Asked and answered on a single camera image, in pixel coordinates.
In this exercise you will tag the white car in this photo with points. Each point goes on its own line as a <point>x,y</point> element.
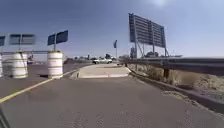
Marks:
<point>102,60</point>

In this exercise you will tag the pale concrete slab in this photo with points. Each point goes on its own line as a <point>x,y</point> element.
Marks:
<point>103,71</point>

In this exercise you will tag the small sign on pole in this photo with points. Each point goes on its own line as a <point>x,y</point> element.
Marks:
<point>115,44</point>

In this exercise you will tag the large billboard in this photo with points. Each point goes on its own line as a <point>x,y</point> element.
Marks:
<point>146,32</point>

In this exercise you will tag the white striped barrel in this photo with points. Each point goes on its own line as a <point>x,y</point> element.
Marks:
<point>0,66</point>
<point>19,65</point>
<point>55,64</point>

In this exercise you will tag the metal guardrail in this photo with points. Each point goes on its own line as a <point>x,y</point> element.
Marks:
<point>180,63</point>

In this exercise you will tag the dark concrete kerb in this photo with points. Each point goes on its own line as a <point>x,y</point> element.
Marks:
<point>180,91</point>

